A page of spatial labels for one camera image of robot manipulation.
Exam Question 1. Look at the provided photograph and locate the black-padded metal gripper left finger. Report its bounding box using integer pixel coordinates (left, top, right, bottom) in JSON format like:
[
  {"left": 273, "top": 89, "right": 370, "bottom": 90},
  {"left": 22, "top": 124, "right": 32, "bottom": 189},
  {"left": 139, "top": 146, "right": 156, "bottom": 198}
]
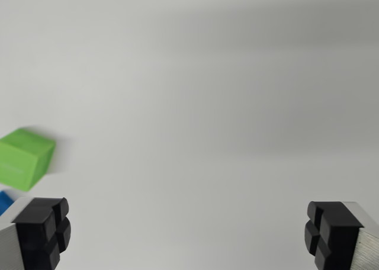
[{"left": 0, "top": 197, "right": 72, "bottom": 270}]

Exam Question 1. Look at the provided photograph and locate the black-padded metal gripper right finger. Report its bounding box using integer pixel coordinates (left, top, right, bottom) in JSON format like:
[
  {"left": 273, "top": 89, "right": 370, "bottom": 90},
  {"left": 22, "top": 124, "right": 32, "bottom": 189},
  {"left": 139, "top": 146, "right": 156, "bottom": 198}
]
[{"left": 304, "top": 201, "right": 379, "bottom": 270}]

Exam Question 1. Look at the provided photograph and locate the blue textured rubber cube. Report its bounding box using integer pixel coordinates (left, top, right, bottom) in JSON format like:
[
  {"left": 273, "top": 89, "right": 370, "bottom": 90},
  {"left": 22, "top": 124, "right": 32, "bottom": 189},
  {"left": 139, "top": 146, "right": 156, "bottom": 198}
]
[{"left": 0, "top": 190, "right": 18, "bottom": 217}]

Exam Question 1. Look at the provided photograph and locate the green rubber cube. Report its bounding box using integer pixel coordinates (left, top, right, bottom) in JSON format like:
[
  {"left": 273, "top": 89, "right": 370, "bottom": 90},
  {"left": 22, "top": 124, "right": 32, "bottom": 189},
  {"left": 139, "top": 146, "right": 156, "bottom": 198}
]
[{"left": 0, "top": 127, "right": 57, "bottom": 192}]

